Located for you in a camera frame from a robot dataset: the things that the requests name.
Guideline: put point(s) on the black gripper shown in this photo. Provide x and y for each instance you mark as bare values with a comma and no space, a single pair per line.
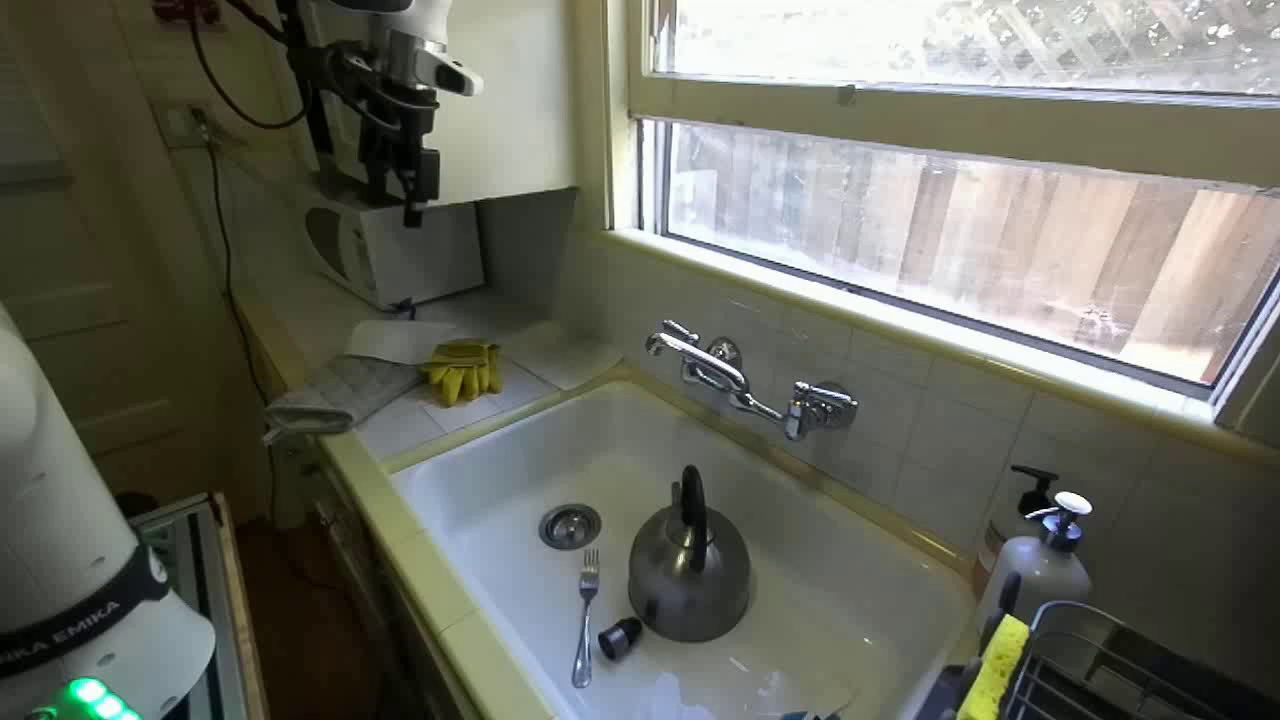
403,132

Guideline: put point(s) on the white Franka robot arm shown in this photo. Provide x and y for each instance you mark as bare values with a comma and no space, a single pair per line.
52,534

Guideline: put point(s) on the yellow sponge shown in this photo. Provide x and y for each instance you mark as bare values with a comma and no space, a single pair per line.
995,667
460,369

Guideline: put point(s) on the grey dish towel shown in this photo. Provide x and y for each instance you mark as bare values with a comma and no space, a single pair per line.
332,398

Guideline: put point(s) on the metal sink drain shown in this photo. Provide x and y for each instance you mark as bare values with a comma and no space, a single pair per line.
571,526

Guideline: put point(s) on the silver fork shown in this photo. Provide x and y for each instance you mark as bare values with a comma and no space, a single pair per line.
584,613

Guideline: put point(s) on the small black cap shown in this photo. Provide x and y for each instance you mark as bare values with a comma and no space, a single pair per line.
622,636

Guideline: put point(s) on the white sink basin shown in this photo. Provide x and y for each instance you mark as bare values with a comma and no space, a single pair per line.
824,624

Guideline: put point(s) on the dark pump dispenser bottle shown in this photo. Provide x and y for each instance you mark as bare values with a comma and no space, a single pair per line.
1030,491

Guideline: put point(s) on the black sponge holder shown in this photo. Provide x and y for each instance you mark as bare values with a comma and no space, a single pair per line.
940,695

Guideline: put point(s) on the white soap pump bottle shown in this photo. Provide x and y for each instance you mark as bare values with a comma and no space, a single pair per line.
1045,564

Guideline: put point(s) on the cream wall cabinet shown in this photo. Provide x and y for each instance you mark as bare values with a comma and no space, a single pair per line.
513,93

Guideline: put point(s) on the wall power outlet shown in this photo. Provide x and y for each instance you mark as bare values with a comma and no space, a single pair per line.
183,123

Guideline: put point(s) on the chrome wall faucet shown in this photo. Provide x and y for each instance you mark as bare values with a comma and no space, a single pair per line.
734,376

